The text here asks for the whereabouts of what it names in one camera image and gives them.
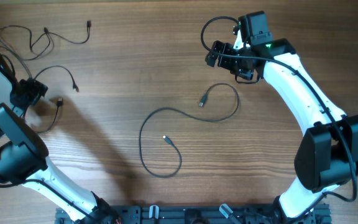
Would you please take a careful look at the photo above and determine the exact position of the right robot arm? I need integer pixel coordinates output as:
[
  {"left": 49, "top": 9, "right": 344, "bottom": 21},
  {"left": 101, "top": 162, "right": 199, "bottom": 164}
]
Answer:
[{"left": 205, "top": 11, "right": 358, "bottom": 223}]

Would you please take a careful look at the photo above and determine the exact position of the black USB cable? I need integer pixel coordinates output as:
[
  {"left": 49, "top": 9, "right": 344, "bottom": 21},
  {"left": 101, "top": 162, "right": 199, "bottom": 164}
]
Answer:
[
  {"left": 0, "top": 20, "right": 92, "bottom": 62},
  {"left": 138, "top": 82, "right": 241, "bottom": 179},
  {"left": 20, "top": 46, "right": 80, "bottom": 134}
]

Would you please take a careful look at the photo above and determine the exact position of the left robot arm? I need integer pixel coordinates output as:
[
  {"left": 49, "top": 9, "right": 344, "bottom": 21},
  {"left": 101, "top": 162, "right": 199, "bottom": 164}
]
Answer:
[{"left": 0, "top": 54, "right": 121, "bottom": 223}]

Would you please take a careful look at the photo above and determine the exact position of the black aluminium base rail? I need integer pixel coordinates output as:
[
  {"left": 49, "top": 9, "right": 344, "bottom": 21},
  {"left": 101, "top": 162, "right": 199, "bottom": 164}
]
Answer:
[{"left": 54, "top": 203, "right": 332, "bottom": 224}]

